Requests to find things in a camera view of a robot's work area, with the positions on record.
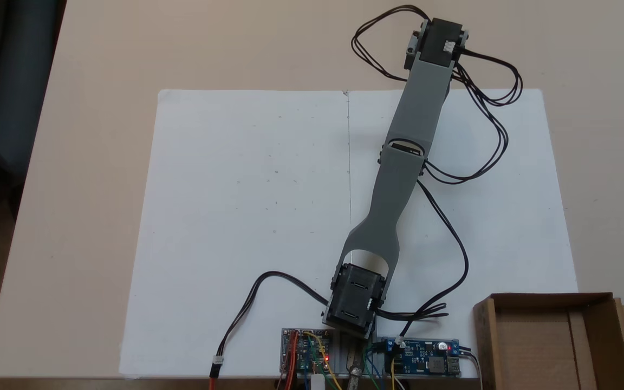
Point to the white plug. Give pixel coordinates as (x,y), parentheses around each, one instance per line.
(317,382)

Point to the brown cardboard box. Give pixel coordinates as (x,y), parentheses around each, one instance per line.
(539,346)

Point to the blue power converter board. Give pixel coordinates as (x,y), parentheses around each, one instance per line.
(431,360)

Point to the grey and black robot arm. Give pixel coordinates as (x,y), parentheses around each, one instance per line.
(396,189)

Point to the motor controller circuit board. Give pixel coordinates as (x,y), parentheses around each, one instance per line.
(304,355)

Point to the dark grey office chair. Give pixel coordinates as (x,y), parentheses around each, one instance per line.
(14,65)

